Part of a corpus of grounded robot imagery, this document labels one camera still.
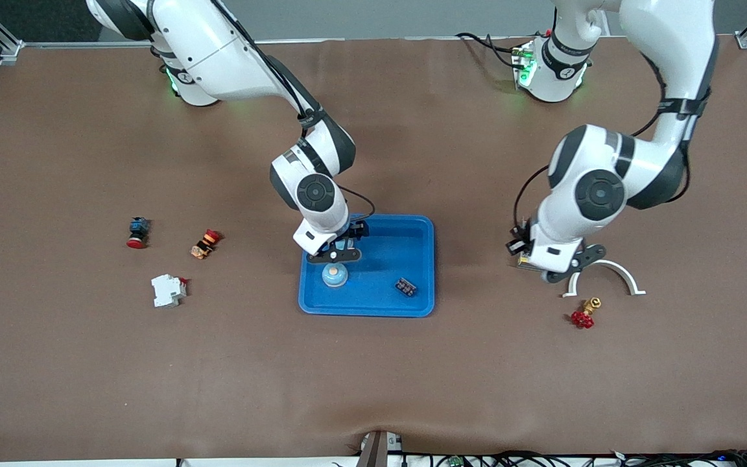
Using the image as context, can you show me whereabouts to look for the white circuit breaker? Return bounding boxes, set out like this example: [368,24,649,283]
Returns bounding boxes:
[150,274,189,308]

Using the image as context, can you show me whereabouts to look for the white arched pipe clamp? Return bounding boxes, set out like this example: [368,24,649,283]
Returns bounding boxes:
[561,259,646,299]

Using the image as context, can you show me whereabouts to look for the black left base cables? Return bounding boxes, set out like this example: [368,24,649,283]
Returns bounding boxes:
[456,31,531,69]

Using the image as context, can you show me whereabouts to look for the brass valve red handwheel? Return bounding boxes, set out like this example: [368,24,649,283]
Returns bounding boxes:
[570,297,603,330]

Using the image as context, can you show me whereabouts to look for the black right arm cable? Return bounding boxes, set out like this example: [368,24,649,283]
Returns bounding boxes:
[213,0,375,222]

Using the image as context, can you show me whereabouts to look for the red mushroom push button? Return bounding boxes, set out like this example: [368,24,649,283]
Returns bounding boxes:
[126,217,151,250]

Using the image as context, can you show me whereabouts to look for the black table edge cable bundle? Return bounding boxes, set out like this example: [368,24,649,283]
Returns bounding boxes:
[405,449,747,467]

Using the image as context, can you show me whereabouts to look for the orange red selector switch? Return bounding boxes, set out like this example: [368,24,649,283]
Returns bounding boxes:
[190,229,222,260]

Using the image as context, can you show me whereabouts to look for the brown table mat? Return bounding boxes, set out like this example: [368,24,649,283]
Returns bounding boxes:
[0,36,747,463]

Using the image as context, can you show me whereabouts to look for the blue plastic tray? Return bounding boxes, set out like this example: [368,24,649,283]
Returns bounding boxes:
[298,213,436,318]

